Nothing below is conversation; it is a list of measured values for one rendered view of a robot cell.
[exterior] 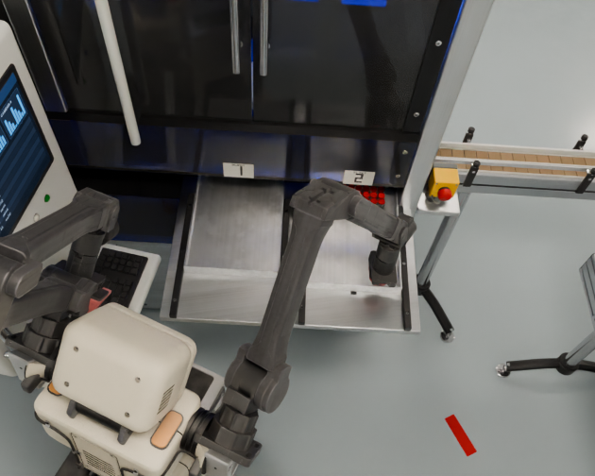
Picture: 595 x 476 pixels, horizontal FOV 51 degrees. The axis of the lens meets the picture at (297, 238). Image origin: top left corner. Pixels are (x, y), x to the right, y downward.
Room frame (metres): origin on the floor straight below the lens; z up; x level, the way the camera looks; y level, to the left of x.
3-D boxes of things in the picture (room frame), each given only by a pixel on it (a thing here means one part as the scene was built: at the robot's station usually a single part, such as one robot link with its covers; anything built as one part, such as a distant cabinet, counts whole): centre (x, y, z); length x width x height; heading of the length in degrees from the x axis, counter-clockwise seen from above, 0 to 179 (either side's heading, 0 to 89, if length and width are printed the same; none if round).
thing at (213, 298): (0.93, 0.01, 0.87); 0.70 x 0.48 x 0.02; 93
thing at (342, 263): (0.98, -0.16, 0.90); 0.34 x 0.26 x 0.04; 2
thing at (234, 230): (1.00, 0.18, 0.90); 0.34 x 0.26 x 0.04; 3
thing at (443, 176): (1.14, -0.40, 0.99); 0.08 x 0.07 x 0.07; 3
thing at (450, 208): (1.19, -0.42, 0.87); 0.14 x 0.13 x 0.02; 3
